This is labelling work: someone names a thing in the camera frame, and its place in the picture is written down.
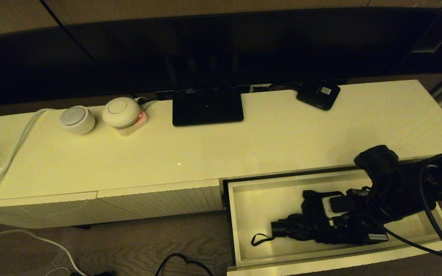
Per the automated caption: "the black umbrella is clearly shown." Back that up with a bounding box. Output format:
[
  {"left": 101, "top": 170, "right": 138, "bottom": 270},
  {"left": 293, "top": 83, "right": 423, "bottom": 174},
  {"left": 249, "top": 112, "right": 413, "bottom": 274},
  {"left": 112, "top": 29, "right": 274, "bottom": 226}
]
[{"left": 251, "top": 190, "right": 388, "bottom": 246}]

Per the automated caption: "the white cabinet drawer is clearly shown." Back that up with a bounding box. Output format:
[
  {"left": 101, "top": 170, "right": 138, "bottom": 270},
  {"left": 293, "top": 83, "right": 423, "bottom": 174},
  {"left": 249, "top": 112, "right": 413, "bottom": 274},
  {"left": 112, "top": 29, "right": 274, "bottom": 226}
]
[{"left": 223, "top": 163, "right": 442, "bottom": 276}]

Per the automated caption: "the white ribbed cabinet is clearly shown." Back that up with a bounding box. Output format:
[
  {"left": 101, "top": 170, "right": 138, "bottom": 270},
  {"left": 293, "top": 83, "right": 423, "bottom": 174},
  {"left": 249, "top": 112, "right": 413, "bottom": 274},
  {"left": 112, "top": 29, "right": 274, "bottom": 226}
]
[{"left": 0, "top": 80, "right": 442, "bottom": 230}]

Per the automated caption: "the black set-top box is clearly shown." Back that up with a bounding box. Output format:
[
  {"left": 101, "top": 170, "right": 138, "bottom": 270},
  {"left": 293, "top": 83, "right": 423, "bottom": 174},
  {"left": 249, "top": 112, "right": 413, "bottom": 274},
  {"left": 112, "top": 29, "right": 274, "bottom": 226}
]
[{"left": 296, "top": 80, "right": 341, "bottom": 112}]

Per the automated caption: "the black flat screen television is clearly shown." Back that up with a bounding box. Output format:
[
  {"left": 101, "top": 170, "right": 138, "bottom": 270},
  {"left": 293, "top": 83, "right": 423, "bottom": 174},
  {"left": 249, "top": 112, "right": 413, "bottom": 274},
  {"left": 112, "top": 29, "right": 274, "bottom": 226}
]
[{"left": 0, "top": 8, "right": 442, "bottom": 108}]

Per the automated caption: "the white ribbed cabinet door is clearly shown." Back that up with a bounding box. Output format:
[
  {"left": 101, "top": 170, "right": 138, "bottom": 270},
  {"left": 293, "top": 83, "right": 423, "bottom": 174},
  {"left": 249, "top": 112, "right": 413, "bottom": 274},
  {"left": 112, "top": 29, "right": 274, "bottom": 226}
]
[
  {"left": 97, "top": 179, "right": 224, "bottom": 223},
  {"left": 0, "top": 191, "right": 99, "bottom": 230}
]

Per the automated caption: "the white power strip red light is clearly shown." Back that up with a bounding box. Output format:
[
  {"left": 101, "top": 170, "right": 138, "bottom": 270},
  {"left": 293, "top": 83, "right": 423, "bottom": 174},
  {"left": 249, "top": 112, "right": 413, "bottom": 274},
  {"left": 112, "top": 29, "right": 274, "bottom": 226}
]
[{"left": 115, "top": 110, "right": 149, "bottom": 137}]

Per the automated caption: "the cream round dome device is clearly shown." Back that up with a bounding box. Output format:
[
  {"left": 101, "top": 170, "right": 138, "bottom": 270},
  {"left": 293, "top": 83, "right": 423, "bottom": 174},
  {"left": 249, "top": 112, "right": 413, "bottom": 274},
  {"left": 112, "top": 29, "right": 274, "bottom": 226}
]
[{"left": 102, "top": 97, "right": 142, "bottom": 128}]

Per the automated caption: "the white speaker with grey top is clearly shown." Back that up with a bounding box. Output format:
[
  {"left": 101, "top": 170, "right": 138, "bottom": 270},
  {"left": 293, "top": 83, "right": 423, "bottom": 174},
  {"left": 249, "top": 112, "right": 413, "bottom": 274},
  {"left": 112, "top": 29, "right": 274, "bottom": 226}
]
[{"left": 59, "top": 105, "right": 96, "bottom": 135}]

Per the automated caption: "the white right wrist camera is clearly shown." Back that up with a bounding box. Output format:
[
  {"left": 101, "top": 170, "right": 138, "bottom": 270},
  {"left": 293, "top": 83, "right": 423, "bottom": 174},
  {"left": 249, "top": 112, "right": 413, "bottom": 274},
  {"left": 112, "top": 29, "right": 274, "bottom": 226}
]
[{"left": 322, "top": 195, "right": 350, "bottom": 219}]

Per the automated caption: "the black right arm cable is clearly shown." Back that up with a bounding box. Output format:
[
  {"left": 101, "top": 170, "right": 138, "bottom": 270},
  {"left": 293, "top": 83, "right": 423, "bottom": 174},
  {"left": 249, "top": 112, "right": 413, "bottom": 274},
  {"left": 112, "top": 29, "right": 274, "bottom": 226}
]
[{"left": 363, "top": 150, "right": 442, "bottom": 256}]

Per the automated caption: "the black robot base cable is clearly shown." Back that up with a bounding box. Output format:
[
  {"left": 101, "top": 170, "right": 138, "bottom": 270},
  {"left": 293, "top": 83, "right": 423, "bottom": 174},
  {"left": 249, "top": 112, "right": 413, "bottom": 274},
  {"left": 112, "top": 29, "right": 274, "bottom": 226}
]
[{"left": 155, "top": 253, "right": 214, "bottom": 276}]

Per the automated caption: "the black television pedestal base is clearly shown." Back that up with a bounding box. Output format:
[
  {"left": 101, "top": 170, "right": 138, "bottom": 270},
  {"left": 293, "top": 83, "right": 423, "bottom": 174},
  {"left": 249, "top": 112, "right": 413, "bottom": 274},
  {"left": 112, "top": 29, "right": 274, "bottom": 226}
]
[{"left": 172, "top": 87, "right": 244, "bottom": 127}]

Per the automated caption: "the thick white power cable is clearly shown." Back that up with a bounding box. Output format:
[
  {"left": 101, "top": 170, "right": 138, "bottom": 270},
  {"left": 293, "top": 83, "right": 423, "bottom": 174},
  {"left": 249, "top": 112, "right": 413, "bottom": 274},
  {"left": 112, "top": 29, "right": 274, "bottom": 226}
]
[{"left": 0, "top": 109, "right": 87, "bottom": 276}]

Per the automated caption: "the thin black hanging cable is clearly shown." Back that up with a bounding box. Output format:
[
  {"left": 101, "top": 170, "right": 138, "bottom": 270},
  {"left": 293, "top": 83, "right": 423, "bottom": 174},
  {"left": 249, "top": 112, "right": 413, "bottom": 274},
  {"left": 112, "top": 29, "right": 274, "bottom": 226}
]
[{"left": 40, "top": 0, "right": 68, "bottom": 28}]

